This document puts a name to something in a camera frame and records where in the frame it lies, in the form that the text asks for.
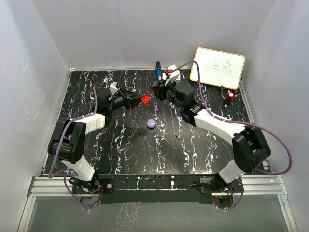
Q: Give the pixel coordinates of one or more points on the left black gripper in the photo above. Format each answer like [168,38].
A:
[132,99]

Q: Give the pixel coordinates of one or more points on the blue black device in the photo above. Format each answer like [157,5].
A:
[158,71]

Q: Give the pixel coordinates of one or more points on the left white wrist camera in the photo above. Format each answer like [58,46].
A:
[114,88]

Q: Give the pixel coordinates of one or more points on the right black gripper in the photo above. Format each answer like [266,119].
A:
[160,89]

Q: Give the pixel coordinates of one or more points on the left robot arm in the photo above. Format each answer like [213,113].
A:
[68,138]

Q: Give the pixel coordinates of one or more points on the red earbud charging case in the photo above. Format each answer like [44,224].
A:
[145,99]

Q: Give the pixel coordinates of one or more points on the white whiteboard with wooden frame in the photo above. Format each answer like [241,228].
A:
[217,68]

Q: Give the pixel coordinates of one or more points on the black front base bar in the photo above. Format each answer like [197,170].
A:
[199,188]

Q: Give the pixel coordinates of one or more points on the purple earbud charging case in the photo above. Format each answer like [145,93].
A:
[151,123]

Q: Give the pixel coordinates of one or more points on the red emergency stop button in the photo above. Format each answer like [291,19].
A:
[229,98]

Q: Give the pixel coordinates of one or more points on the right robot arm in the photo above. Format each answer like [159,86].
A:
[250,147]

